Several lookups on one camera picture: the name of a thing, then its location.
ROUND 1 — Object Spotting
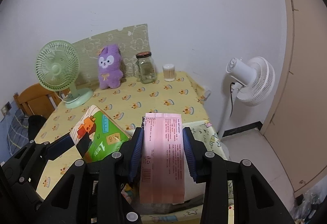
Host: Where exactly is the cotton swab container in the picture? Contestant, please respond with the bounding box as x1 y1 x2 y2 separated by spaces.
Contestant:
162 64 176 82

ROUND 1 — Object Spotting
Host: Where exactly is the beige door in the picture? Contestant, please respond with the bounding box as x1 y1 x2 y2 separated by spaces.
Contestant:
261 0 326 196

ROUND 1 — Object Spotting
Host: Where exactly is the pink paper packet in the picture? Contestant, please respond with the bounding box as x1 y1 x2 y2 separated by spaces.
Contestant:
140 113 185 204

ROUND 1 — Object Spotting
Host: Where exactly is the white standing fan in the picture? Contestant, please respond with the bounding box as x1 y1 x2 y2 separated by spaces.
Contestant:
218 56 275 139

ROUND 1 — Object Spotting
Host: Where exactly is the glass mason jar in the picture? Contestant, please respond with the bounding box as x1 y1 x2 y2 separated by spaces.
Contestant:
132 51 157 84

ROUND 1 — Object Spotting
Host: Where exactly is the black garment on chair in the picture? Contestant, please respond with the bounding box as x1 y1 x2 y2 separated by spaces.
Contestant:
28 115 47 141

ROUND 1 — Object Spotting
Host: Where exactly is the blue plaid bedding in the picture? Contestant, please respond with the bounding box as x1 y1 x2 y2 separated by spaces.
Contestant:
7 109 29 155

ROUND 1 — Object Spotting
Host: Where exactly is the green tissue pack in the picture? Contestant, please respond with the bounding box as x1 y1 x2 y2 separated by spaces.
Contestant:
69 105 131 163

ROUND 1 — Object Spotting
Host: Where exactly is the yellow cartoon tissue pack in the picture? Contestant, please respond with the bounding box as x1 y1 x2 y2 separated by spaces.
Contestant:
121 184 137 204

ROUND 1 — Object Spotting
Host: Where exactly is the wall power socket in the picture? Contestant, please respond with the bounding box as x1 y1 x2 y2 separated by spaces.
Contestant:
1 102 12 117

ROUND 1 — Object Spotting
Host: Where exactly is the yellow patterned tablecloth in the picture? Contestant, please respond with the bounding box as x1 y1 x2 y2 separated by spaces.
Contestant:
35 71 209 143

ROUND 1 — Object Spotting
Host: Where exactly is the green desk fan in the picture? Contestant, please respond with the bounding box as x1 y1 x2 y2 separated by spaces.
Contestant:
35 40 93 109

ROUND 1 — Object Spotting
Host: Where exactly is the green patterned backboard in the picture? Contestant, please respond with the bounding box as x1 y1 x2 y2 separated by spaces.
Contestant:
73 24 150 86

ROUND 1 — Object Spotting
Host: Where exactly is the purple plush toy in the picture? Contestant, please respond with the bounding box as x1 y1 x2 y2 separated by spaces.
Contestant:
98 44 123 90

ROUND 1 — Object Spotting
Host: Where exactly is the yellow cartoon fabric bin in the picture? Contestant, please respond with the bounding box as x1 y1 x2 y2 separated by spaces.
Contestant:
122 119 235 224

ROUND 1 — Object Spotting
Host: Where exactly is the wooden chair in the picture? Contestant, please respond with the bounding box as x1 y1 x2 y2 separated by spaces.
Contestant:
13 84 62 119

